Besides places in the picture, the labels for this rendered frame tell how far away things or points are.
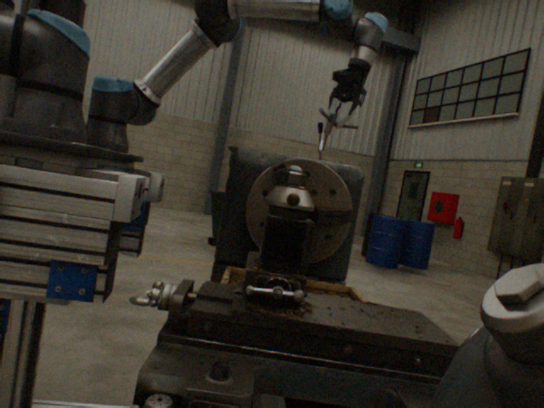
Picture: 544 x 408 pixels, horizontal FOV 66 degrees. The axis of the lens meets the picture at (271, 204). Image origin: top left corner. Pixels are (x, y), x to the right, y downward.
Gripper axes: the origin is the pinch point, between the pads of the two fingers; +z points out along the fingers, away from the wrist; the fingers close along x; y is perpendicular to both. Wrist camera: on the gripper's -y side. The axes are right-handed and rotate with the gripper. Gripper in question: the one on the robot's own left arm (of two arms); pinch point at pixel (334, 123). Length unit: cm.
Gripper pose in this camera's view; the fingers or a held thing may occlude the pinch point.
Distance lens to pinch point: 132.9
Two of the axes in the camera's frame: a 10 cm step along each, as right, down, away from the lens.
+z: -3.5, 9.4, 0.5
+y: 4.4, 1.2, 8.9
